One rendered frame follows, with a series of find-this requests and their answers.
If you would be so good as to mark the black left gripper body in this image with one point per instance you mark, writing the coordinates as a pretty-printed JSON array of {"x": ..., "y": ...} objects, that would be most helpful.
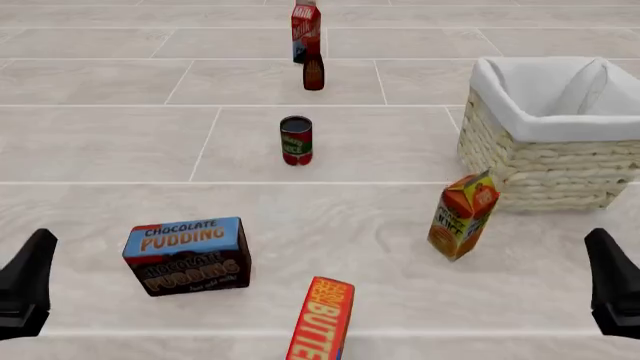
[{"x": 20, "y": 324}]

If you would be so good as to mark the red white milk carton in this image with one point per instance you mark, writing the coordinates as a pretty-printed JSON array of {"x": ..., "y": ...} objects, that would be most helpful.
[{"x": 305, "y": 26}]

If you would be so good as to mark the dark brown sauce bottle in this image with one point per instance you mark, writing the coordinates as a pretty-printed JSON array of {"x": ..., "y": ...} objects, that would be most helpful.
[{"x": 313, "y": 75}]

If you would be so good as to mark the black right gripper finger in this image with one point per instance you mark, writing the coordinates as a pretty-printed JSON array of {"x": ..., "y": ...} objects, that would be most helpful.
[{"x": 612, "y": 270}]

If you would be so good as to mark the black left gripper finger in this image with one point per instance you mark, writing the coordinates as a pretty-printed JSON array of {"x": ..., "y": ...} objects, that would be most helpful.
[{"x": 30, "y": 273}]

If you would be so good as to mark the cream woven basket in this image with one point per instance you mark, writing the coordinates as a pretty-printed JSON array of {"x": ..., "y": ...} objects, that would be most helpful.
[{"x": 550, "y": 176}]

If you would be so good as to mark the red green tomato sauce tin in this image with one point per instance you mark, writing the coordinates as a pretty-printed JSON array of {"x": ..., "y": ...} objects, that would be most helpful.
[{"x": 296, "y": 144}]

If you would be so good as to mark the red orange butter box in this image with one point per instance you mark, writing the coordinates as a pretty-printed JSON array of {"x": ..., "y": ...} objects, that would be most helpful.
[{"x": 322, "y": 318}]

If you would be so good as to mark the white cloth basket liner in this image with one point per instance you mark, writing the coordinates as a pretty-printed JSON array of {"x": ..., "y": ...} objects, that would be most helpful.
[{"x": 530, "y": 97}]

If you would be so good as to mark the orange juice carton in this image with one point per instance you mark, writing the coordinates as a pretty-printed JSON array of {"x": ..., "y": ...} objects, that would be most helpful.
[{"x": 462, "y": 221}]

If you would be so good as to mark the chocolate pudding box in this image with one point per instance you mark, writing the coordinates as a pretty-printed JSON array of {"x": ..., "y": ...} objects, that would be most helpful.
[{"x": 190, "y": 258}]

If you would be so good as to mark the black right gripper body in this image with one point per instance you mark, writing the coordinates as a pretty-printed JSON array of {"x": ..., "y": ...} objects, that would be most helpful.
[{"x": 620, "y": 322}]

